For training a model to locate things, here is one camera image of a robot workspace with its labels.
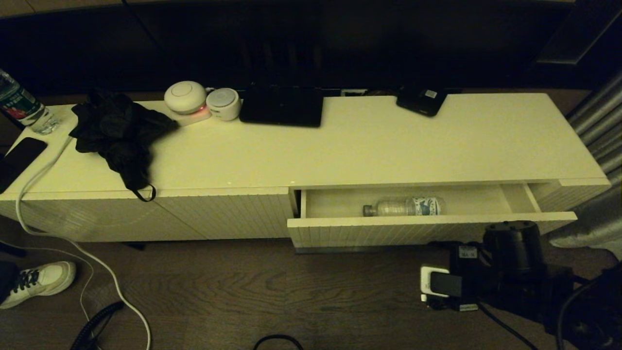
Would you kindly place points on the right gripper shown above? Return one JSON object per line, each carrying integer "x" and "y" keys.
{"x": 474, "y": 282}

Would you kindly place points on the white sneaker with black laces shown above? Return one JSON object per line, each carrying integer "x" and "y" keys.
{"x": 43, "y": 282}

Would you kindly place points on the white cylindrical speaker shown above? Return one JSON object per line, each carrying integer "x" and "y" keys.
{"x": 223, "y": 104}

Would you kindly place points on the clear bottle with grey cap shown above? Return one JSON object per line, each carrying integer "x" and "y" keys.
{"x": 408, "y": 206}

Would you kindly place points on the dark trouser leg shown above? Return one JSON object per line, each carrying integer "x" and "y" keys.
{"x": 6, "y": 279}

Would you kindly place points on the small black device with sticker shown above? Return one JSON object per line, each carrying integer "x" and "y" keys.
{"x": 420, "y": 103}

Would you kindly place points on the black rectangular frame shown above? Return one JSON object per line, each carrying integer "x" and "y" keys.
{"x": 559, "y": 53}

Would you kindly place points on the white low cabinet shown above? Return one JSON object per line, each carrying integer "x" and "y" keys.
{"x": 340, "y": 146}

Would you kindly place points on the white power strip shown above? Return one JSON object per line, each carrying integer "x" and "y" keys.
{"x": 197, "y": 117}

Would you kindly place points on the white ribbed cabinet front panel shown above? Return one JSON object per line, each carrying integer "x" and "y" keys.
{"x": 97, "y": 216}
{"x": 243, "y": 214}

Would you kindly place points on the water bottle with red label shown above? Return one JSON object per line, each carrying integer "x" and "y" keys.
{"x": 19, "y": 104}

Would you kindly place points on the black rectangular set-top box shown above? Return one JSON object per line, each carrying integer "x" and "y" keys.
{"x": 282, "y": 109}

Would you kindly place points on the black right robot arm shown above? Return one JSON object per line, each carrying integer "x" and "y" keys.
{"x": 510, "y": 243}

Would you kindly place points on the white dome-shaped device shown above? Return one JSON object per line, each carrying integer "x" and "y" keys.
{"x": 184, "y": 97}

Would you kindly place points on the grey curtain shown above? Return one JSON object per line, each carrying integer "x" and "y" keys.
{"x": 593, "y": 218}

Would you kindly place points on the black smartphone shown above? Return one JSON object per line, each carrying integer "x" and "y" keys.
{"x": 19, "y": 158}

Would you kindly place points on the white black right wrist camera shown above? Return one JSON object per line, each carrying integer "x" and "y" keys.
{"x": 430, "y": 282}

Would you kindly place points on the large black television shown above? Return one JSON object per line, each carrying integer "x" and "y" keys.
{"x": 340, "y": 43}

